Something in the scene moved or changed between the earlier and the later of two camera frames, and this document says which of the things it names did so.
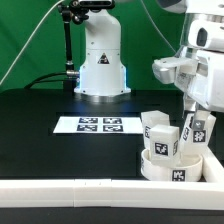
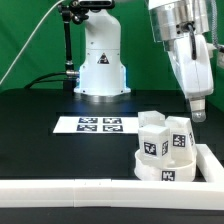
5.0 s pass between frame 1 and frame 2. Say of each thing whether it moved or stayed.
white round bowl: moved
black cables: stayed
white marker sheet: stayed
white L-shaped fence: stayed
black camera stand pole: stayed
